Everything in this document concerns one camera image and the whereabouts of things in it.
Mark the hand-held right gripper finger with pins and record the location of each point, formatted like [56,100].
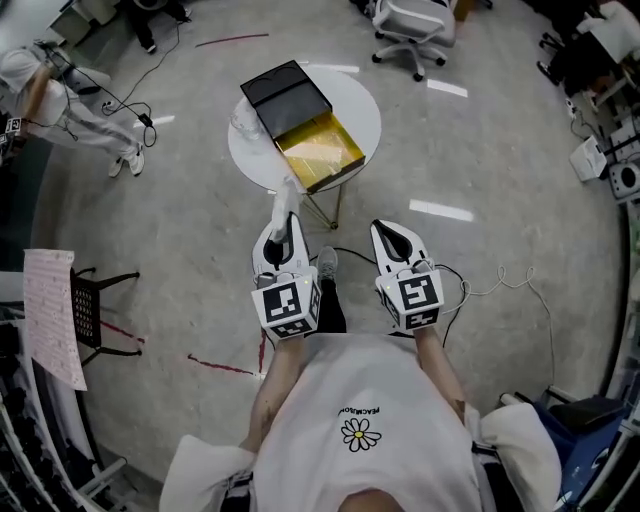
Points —
[380,250]
[415,250]

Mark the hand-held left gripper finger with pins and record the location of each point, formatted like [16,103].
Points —
[261,255]
[299,250]

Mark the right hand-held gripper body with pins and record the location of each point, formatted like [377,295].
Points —
[415,300]

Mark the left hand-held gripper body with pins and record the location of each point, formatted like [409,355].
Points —
[287,302]

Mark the white item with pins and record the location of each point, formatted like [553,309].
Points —
[287,202]

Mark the black and gold box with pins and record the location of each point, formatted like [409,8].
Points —
[290,105]

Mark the person's right forearm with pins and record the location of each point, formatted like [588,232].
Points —
[440,365]

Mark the person's left forearm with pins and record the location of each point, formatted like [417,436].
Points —
[277,380]

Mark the clear crumpled plastic wrap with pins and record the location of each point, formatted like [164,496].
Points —
[245,125]

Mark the person's grey shoe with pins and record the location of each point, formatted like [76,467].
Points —
[327,262]

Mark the person's black trouser leg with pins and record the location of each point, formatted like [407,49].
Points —
[331,310]

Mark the person's white t-shirt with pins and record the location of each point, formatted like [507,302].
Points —
[360,395]

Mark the round white side table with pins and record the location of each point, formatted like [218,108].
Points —
[355,100]

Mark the black metal mesh chair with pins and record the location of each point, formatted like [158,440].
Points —
[85,310]

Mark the white cardboard carton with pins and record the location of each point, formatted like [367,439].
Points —
[587,160]

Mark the blue bag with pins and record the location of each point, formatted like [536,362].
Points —
[585,430]

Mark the white round device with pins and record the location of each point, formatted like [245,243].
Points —
[625,180]

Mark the white office chair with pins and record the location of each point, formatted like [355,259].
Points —
[415,25]

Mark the white metal rack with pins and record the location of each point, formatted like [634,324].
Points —
[35,440]

